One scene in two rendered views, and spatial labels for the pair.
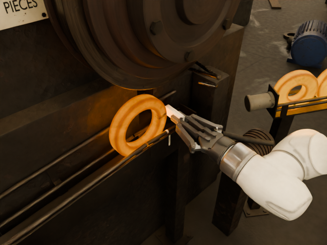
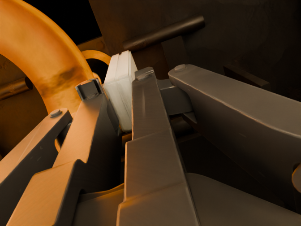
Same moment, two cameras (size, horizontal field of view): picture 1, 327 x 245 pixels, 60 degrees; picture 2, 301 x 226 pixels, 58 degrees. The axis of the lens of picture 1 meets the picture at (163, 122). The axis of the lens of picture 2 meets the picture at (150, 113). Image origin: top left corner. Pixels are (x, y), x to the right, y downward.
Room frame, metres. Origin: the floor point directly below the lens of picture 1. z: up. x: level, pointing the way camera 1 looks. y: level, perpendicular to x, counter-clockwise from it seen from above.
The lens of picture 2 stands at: (0.55, -0.16, 0.78)
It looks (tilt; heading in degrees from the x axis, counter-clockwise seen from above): 18 degrees down; 47
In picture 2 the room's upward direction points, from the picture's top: 20 degrees counter-clockwise
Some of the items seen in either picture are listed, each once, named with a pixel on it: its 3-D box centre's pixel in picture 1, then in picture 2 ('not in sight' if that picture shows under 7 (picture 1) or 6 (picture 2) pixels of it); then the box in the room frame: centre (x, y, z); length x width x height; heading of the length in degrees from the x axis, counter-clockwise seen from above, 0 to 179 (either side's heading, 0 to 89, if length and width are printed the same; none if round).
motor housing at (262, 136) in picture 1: (238, 185); not in sight; (0.77, -0.33, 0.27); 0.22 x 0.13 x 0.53; 133
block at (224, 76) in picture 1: (207, 102); not in sight; (0.81, -0.15, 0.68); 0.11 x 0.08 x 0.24; 43
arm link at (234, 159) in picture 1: (237, 161); not in sight; (0.50, -0.19, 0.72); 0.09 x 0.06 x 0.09; 133
